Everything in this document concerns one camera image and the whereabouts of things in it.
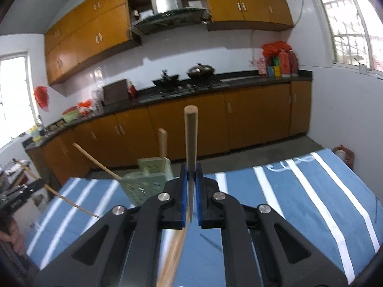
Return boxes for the red floor container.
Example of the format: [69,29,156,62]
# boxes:
[333,145,355,169]

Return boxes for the green perforated utensil holder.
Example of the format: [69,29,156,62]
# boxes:
[121,157,174,208]

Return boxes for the black open wok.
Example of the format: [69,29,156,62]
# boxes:
[152,70,180,88]

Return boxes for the brown cutting board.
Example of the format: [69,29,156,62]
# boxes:
[102,78,129,106]

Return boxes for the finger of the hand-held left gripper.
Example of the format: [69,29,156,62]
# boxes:
[21,179,45,196]

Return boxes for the black kitchen countertop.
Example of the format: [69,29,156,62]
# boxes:
[24,69,313,150]

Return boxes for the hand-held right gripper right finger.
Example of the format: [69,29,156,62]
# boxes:
[194,163,349,287]

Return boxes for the black wok with lid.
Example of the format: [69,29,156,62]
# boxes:
[186,63,216,81]

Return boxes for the green basin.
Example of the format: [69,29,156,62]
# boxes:
[63,107,80,123]

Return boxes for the red plastic bag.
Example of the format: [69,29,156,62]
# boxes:
[262,41,292,58]

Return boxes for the small side window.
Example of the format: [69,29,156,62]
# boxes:
[0,53,39,148]

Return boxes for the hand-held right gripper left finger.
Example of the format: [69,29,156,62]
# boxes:
[33,163,189,287]

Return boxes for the colourful small box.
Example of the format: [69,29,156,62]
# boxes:
[267,57,283,78]

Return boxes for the wooden lower kitchen cabinets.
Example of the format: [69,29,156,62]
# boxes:
[25,81,312,186]

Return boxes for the person's left hand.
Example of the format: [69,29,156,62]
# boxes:
[0,218,27,255]

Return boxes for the red and white bag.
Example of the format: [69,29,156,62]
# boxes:
[77,100,98,116]

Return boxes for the steel range hood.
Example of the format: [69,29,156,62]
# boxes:
[129,0,212,36]

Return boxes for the red wall decoration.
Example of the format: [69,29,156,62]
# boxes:
[34,86,49,112]

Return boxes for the blue white striped tablecloth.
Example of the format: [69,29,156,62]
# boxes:
[24,149,383,287]

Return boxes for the black gas stove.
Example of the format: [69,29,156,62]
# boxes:
[150,81,223,96]

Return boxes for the large barred window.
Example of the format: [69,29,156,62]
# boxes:
[311,0,383,78]

